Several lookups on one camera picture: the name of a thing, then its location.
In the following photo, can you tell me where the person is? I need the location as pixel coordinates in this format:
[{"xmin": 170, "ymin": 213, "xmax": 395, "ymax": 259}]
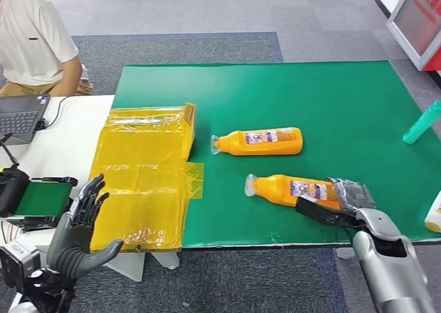
[{"xmin": 0, "ymin": 0, "xmax": 93, "ymax": 97}]

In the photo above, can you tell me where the green table mat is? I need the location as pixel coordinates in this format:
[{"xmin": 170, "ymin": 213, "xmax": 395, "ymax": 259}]
[{"xmin": 112, "ymin": 60, "xmax": 441, "ymax": 249}]

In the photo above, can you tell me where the small green belt conveyor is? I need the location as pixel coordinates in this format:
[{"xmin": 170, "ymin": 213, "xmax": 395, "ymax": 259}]
[{"xmin": 8, "ymin": 176, "xmax": 78, "ymax": 232}]

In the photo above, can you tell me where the white table support bracket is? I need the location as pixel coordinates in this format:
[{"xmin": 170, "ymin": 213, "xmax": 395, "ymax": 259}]
[{"xmin": 103, "ymin": 251, "xmax": 180, "ymax": 283}]

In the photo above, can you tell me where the black fan box device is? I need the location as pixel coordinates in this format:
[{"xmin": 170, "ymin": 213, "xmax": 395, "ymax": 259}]
[{"xmin": 0, "ymin": 164, "xmax": 30, "ymax": 218}]

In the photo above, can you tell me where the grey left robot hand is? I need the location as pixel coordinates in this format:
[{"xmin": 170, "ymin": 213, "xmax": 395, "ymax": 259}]
[{"xmin": 46, "ymin": 174, "xmax": 124, "ymax": 281}]

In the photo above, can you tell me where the teal plastic bottle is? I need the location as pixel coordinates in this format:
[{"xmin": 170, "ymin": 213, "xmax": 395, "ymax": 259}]
[{"xmin": 403, "ymin": 101, "xmax": 441, "ymax": 145}]

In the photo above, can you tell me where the grey laptop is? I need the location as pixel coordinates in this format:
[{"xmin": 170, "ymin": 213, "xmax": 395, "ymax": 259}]
[{"xmin": 0, "ymin": 94, "xmax": 51, "ymax": 146}]

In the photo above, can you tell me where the white bottle with yellow base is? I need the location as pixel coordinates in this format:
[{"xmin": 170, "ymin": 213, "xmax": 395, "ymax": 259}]
[{"xmin": 424, "ymin": 191, "xmax": 441, "ymax": 233}]

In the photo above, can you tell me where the black laptop cable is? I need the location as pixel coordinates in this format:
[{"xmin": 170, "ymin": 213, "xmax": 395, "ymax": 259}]
[{"xmin": 35, "ymin": 95, "xmax": 75, "ymax": 132}]

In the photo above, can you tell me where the white framed sign board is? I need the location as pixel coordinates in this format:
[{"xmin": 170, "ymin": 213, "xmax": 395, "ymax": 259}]
[{"xmin": 385, "ymin": 0, "xmax": 441, "ymax": 72}]

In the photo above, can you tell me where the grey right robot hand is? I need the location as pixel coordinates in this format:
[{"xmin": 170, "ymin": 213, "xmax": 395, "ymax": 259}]
[{"xmin": 295, "ymin": 177, "xmax": 377, "ymax": 230}]

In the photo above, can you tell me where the orange bottle with label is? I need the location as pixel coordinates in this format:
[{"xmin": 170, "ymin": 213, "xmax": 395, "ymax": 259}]
[
  {"xmin": 210, "ymin": 127, "xmax": 304, "ymax": 157},
  {"xmin": 244, "ymin": 173, "xmax": 341, "ymax": 212}
]

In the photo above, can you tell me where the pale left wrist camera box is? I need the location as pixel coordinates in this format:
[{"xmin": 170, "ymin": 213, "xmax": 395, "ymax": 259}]
[{"xmin": 0, "ymin": 240, "xmax": 41, "ymax": 294}]

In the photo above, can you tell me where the yellow plastic wrapped box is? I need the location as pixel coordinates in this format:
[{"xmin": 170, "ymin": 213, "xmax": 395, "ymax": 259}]
[{"xmin": 90, "ymin": 102, "xmax": 204, "ymax": 253}]

